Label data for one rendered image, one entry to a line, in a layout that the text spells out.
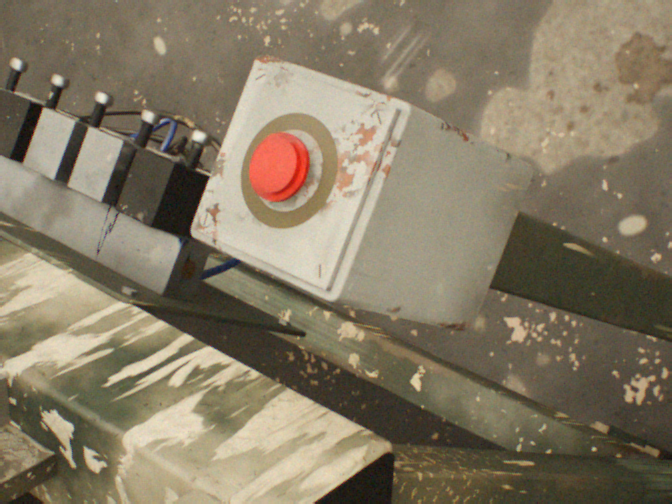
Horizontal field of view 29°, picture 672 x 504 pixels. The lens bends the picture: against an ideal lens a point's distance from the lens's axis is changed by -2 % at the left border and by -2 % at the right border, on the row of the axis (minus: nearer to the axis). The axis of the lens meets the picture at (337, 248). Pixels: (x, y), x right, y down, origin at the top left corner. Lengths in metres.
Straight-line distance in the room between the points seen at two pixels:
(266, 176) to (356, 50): 1.18
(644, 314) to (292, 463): 0.48
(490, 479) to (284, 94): 0.37
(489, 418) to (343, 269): 0.80
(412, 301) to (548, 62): 1.00
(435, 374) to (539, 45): 0.49
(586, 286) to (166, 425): 0.39
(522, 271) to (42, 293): 0.36
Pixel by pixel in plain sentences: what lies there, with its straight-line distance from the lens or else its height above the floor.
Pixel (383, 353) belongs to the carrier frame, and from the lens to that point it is 1.59.
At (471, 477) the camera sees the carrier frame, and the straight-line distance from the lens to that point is 0.97.
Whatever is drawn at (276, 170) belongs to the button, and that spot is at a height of 0.94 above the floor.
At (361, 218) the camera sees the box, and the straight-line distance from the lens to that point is 0.73.
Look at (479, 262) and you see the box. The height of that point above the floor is 0.79.
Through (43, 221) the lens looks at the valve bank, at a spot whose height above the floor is 0.74.
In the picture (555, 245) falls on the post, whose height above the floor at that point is 0.63.
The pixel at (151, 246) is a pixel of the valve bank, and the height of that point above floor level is 0.74.
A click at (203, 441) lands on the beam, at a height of 0.88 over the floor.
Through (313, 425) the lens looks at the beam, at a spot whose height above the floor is 0.82.
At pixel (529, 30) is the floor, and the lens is 1.79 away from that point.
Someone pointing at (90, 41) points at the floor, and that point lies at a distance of 2.27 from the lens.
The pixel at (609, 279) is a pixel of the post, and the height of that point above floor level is 0.51.
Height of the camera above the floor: 1.53
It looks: 56 degrees down
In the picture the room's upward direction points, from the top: 74 degrees counter-clockwise
